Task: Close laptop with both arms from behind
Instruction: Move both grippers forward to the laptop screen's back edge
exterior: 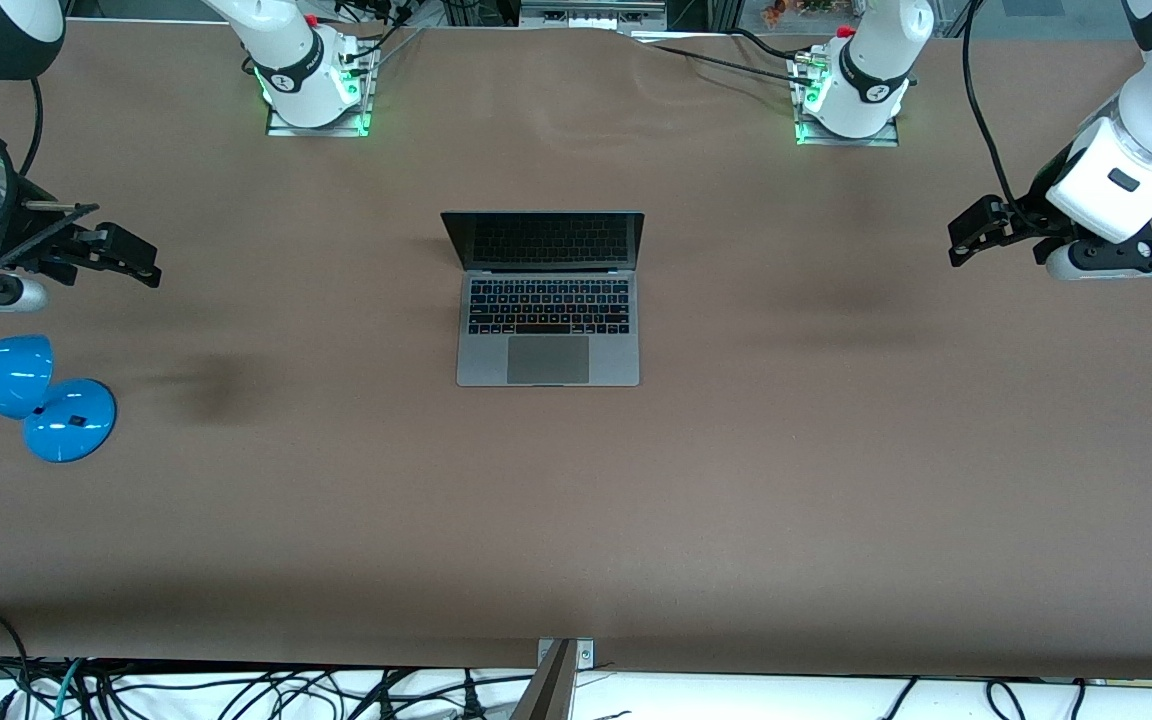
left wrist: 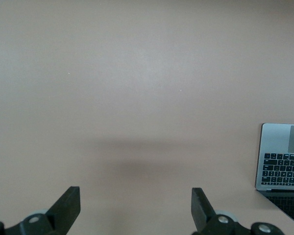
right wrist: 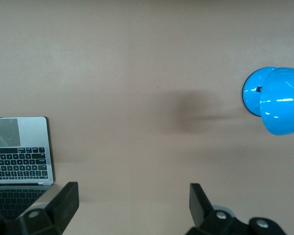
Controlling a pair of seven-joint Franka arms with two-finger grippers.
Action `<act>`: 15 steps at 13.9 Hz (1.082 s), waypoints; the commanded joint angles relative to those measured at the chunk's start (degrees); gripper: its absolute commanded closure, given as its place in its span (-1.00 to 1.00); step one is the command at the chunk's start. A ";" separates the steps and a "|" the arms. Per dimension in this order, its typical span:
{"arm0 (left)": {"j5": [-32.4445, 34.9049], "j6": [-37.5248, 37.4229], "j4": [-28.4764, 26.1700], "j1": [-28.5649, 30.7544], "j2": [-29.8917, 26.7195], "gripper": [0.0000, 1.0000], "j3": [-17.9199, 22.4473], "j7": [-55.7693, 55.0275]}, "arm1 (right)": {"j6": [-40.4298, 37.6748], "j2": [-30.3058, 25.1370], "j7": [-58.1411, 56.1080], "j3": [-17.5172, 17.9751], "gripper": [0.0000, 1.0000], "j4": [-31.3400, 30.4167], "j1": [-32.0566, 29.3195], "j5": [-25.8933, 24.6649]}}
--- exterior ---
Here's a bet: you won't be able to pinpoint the grey laptop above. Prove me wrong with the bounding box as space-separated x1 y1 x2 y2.
440 210 646 388

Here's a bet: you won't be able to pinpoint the orange background items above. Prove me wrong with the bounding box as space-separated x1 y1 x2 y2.
760 0 839 28

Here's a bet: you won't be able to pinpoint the grey electronics box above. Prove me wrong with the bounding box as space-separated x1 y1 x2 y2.
519 0 669 32

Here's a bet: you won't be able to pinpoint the brown table cover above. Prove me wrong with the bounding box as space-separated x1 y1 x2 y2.
0 20 1152 683

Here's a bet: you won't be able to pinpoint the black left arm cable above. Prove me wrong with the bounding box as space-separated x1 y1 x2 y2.
960 0 1039 217

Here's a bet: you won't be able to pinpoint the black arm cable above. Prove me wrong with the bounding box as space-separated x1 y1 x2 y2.
960 0 1039 217
0 75 103 303

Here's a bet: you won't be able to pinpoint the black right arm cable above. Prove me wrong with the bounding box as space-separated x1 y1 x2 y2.
0 75 103 303

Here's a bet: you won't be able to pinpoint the short black table cable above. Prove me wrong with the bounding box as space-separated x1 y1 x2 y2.
731 28 803 64

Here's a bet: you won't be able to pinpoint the long black table cable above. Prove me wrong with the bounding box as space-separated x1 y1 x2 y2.
648 42 822 91

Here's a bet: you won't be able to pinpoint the teal cable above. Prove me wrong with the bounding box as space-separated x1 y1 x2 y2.
52 657 89 720

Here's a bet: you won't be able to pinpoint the small metal bracket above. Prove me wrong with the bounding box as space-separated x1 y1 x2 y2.
536 637 597 670

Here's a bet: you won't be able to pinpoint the dark camera mount post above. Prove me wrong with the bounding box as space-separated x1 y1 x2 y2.
509 640 579 720

